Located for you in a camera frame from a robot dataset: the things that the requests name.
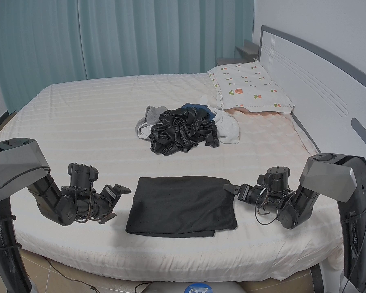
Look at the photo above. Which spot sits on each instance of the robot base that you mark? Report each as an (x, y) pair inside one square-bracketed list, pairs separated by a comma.
[(158, 288)]

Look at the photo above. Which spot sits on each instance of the blue-green curtain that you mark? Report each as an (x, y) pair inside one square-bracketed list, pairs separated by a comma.
[(39, 41), (164, 26)]

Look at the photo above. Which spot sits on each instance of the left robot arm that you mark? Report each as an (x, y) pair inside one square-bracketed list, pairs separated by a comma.
[(15, 163)]

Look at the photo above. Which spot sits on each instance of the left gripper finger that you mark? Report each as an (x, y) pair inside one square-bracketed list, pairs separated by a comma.
[(123, 190)]

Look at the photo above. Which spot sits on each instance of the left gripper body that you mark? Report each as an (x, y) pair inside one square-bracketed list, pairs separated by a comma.
[(103, 201)]

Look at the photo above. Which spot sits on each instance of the pile of clothes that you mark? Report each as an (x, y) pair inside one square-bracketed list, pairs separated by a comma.
[(180, 130)]

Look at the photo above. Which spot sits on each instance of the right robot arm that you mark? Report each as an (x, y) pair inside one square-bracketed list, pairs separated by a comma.
[(329, 175)]

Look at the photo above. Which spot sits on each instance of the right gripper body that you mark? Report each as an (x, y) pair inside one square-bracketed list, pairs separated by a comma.
[(250, 194)]

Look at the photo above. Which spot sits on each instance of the bed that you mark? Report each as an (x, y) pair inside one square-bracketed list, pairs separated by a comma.
[(94, 127)]

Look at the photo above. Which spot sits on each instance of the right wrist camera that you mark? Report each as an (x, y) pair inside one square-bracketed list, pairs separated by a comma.
[(261, 179)]

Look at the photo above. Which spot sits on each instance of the grey bedside table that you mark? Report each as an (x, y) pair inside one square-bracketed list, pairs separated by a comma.
[(241, 53)]

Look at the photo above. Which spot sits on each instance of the white printed pillow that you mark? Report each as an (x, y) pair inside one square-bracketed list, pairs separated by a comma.
[(250, 84)]

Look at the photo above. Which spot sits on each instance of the black sleeveless top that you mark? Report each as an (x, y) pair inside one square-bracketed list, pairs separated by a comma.
[(183, 206)]

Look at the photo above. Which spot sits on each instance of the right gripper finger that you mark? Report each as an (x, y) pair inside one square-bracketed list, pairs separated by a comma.
[(233, 187), (234, 193)]

